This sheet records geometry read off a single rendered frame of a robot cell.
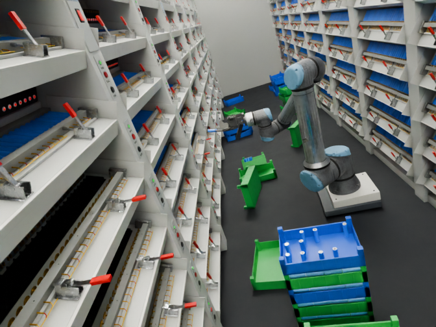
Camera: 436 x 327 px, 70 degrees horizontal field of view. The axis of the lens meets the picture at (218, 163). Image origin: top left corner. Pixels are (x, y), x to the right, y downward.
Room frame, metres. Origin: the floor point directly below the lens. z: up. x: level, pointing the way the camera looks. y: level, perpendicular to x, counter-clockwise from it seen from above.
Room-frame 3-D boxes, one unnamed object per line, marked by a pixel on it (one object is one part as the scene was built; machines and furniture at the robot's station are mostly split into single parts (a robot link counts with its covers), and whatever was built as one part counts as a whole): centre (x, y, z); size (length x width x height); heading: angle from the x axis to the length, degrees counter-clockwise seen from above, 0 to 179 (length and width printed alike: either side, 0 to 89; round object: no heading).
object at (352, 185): (1.66, -0.71, 0.15); 0.19 x 0.19 x 0.10
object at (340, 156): (1.66, -0.69, 0.29); 0.17 x 0.15 x 0.18; 114
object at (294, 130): (2.79, -0.84, 0.10); 0.30 x 0.08 x 0.20; 136
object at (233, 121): (1.98, -0.21, 0.64); 0.12 x 0.08 x 0.09; 81
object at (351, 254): (0.97, -0.27, 0.36); 0.30 x 0.20 x 0.08; 74
